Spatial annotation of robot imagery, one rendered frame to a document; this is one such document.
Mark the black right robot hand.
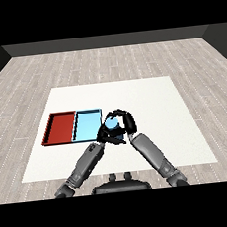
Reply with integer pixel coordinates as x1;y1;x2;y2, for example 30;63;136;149
105;107;138;137

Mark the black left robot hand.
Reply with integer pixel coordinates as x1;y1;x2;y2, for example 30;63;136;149
94;117;128;148

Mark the light blue shallow open box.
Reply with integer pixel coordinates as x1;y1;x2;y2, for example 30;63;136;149
68;107;106;144

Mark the red shallow open box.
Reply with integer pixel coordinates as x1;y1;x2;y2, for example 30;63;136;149
38;110;80;148

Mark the dark grey robot body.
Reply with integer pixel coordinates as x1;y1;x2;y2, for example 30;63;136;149
89;168;153;196

